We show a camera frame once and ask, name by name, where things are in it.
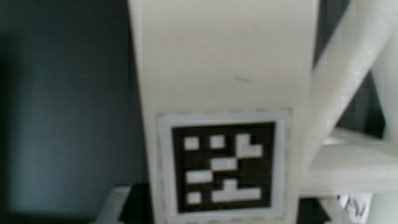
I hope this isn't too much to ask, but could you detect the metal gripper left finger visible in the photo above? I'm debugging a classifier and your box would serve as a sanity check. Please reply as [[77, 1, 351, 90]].
[[89, 183, 155, 224]]

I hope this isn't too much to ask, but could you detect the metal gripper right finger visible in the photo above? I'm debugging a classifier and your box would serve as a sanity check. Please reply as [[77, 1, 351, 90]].
[[296, 197, 351, 224]]

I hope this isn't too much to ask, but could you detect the long white chair side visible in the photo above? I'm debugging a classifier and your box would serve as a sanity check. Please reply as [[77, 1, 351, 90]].
[[299, 0, 398, 224]]

